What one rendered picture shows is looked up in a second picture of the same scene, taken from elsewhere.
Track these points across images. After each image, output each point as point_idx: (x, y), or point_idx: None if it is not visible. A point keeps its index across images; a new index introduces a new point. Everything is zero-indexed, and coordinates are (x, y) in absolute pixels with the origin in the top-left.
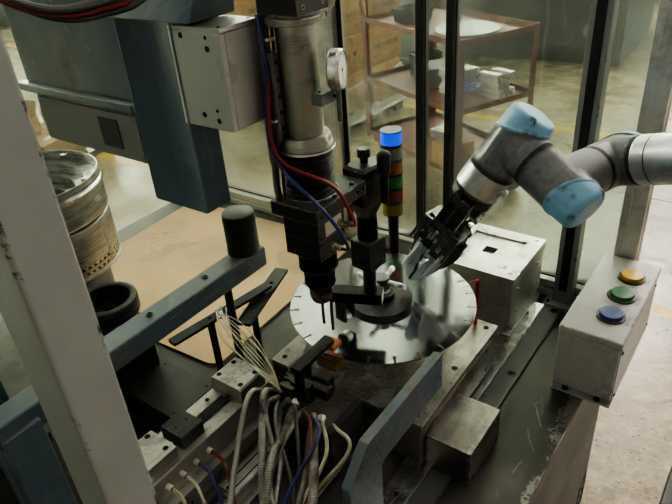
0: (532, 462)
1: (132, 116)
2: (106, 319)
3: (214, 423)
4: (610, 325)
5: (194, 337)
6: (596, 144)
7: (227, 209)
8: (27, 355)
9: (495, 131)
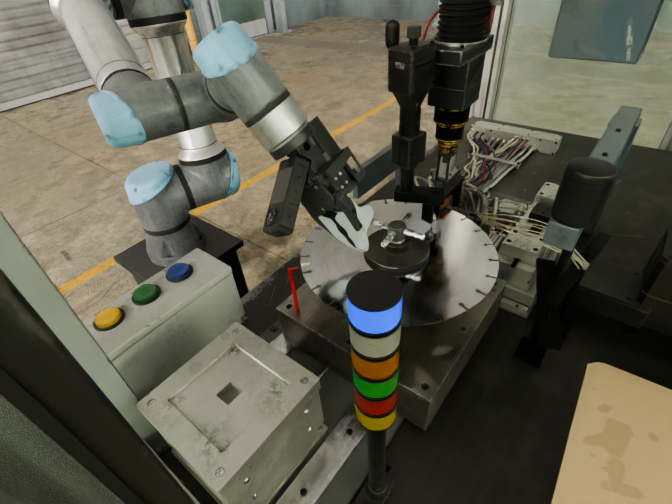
0: (294, 264)
1: None
2: None
3: (523, 226)
4: (189, 264)
5: (660, 409)
6: (158, 82)
7: (611, 168)
8: None
9: (261, 53)
